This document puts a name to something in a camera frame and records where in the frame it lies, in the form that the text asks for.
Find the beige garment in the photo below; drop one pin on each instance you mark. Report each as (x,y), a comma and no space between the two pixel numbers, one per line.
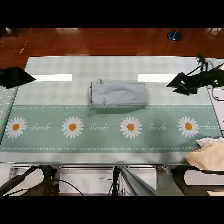
(208,156)

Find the white garment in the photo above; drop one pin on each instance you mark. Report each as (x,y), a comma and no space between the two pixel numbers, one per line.
(208,141)

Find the silver frame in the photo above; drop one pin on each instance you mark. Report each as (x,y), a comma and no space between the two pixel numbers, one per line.
(140,186)

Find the light blue shirt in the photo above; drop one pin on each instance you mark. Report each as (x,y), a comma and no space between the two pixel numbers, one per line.
(118,94)

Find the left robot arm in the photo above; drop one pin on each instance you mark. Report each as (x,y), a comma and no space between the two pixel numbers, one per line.
(13,77)

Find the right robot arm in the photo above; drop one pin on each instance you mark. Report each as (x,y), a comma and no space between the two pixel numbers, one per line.
(213,78)

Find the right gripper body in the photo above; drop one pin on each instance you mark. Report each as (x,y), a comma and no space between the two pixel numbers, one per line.
(193,82)

